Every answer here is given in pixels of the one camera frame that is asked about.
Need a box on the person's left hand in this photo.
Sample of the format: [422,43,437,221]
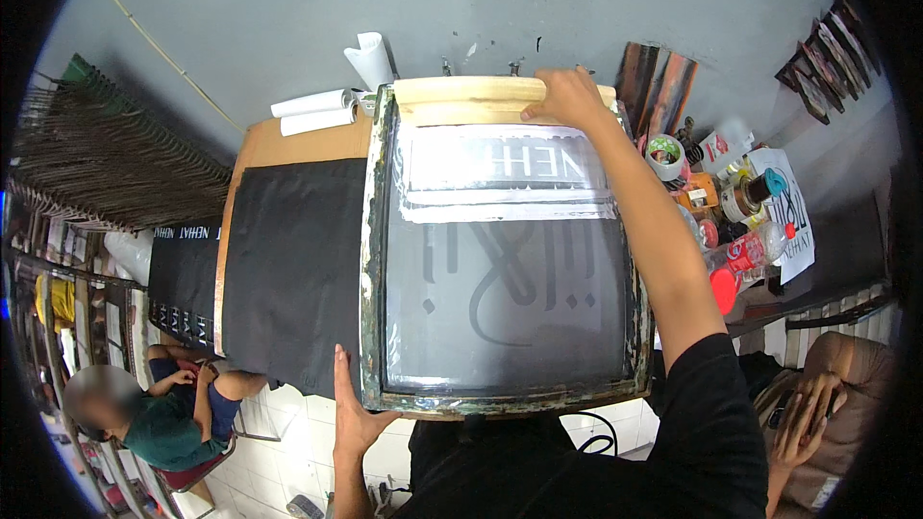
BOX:
[332,345,402,458]

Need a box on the person's right hand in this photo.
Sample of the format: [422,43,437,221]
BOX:
[521,66,619,133]

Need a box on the screen printing frame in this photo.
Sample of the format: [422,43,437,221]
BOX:
[359,83,656,420]

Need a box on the stained wooden squeegee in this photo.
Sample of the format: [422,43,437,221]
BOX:
[647,52,699,139]
[615,42,661,138]

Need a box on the orange box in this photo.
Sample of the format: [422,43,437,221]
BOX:
[674,173,721,214]

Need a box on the white red label bottle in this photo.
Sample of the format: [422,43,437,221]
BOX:
[697,119,756,175]

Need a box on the black fabric sheet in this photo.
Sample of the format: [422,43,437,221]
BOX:
[220,157,370,401]

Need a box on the red seat chair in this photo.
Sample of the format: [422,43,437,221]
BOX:
[153,431,239,496]

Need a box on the metal ink can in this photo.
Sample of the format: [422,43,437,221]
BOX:
[720,168,789,225]

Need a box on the white paper roll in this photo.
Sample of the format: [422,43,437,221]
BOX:
[270,88,359,119]
[280,107,360,138]
[343,32,397,92]

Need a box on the clear red label bottle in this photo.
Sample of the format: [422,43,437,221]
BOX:
[703,221,797,276]

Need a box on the black printed fabric strip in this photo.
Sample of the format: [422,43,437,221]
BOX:
[147,223,225,356]

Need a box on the red round lid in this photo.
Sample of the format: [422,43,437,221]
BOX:
[710,267,741,317]

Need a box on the white printed paper sheet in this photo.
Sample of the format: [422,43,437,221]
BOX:
[746,148,816,286]

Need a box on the stack of dark frames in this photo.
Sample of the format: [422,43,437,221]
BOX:
[774,0,882,126]

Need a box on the wooden printing board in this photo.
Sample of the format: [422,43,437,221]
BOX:
[213,115,374,358]

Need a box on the cluttered storage shelf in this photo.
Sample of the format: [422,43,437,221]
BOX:
[3,195,154,519]

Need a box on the white slatted bench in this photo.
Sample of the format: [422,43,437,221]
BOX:
[782,287,900,370]

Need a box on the dark slatted drying rack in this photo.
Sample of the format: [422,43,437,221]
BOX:
[7,52,234,233]

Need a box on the thin bamboo stick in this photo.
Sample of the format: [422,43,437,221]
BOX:
[91,0,247,135]

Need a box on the black cable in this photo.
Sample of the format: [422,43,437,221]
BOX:
[575,411,620,457]

